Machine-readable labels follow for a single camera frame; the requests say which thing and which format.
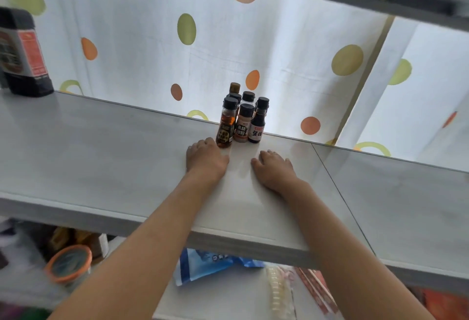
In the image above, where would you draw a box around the red striped packet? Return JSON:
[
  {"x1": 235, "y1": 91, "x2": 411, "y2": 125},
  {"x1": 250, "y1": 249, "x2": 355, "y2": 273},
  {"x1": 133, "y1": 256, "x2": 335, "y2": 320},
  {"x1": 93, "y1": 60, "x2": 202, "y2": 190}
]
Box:
[{"x1": 294, "y1": 267, "x2": 340, "y2": 315}]

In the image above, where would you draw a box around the white polka dot curtain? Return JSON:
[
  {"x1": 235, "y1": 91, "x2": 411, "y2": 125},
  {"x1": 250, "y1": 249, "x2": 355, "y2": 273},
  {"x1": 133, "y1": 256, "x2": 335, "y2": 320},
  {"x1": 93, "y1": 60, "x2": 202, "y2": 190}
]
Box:
[{"x1": 0, "y1": 0, "x2": 469, "y2": 173}]

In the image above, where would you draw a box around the grey shelf board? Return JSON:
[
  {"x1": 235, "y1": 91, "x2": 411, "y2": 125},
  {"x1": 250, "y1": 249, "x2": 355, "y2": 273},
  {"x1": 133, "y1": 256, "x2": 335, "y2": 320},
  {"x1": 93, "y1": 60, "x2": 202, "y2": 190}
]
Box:
[
  {"x1": 311, "y1": 143, "x2": 469, "y2": 297},
  {"x1": 0, "y1": 88, "x2": 378, "y2": 270}
]

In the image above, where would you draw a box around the person's right forearm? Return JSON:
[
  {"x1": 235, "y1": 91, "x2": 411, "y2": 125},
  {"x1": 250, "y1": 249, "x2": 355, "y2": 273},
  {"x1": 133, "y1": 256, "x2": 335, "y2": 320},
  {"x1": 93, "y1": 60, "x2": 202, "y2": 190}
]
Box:
[{"x1": 282, "y1": 179, "x2": 437, "y2": 320}]

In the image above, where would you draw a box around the person's left forearm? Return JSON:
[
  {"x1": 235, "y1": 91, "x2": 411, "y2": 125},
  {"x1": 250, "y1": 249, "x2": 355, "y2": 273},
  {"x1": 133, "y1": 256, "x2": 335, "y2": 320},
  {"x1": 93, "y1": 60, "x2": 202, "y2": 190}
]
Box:
[{"x1": 48, "y1": 171, "x2": 222, "y2": 320}]

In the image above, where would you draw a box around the large dark sauce bottle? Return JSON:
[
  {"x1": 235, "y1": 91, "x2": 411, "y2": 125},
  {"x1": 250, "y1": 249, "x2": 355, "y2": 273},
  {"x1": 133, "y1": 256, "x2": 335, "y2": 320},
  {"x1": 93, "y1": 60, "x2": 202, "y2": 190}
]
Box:
[{"x1": 0, "y1": 6, "x2": 55, "y2": 98}]

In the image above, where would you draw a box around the clear plastic packet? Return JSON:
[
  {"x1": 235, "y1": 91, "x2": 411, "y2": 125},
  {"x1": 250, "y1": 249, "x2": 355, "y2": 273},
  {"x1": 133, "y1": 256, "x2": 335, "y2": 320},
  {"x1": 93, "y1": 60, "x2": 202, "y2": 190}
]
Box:
[{"x1": 265, "y1": 264, "x2": 297, "y2": 320}]

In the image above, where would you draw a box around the person's right hand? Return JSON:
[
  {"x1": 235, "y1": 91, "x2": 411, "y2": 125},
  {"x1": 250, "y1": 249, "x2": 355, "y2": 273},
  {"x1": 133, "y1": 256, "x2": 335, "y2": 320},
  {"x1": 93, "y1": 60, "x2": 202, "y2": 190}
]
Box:
[{"x1": 251, "y1": 149, "x2": 300, "y2": 196}]

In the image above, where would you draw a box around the orange rimmed round container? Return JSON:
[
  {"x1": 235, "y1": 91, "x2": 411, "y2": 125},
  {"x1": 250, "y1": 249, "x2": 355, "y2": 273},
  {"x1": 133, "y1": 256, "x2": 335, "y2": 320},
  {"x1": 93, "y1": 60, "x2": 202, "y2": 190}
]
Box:
[{"x1": 43, "y1": 244, "x2": 93, "y2": 284}]

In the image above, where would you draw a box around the white plastic bag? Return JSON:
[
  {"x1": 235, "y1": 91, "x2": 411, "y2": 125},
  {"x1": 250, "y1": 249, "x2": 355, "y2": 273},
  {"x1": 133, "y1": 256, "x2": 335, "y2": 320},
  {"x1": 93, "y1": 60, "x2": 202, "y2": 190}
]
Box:
[{"x1": 0, "y1": 220, "x2": 59, "y2": 309}]

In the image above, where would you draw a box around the person's left hand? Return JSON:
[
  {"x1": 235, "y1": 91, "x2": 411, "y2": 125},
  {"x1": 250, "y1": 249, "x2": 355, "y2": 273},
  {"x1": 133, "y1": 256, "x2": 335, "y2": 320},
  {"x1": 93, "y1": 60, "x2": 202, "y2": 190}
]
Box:
[{"x1": 186, "y1": 137, "x2": 230, "y2": 186}]

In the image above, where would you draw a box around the cluster of small seasoning bottles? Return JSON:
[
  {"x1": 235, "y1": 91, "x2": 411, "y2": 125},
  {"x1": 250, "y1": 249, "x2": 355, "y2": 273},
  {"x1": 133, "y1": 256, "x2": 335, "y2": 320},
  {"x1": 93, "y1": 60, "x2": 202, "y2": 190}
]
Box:
[{"x1": 215, "y1": 82, "x2": 270, "y2": 149}]

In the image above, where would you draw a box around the orange red package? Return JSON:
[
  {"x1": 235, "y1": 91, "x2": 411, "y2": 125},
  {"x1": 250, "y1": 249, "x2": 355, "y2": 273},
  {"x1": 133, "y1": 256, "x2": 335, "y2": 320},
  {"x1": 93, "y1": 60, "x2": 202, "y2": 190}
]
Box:
[{"x1": 414, "y1": 287, "x2": 469, "y2": 320}]

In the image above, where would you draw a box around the blue plastic bag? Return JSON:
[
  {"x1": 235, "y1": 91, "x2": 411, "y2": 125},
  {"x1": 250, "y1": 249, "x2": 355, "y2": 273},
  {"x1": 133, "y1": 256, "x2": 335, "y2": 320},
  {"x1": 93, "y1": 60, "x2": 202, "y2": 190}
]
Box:
[{"x1": 172, "y1": 248, "x2": 265, "y2": 287}]

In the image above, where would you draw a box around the yellow brown packet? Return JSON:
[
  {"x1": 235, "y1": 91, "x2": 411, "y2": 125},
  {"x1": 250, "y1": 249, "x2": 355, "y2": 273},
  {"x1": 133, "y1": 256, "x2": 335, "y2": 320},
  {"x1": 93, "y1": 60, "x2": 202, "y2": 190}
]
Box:
[{"x1": 48, "y1": 226, "x2": 109, "y2": 260}]

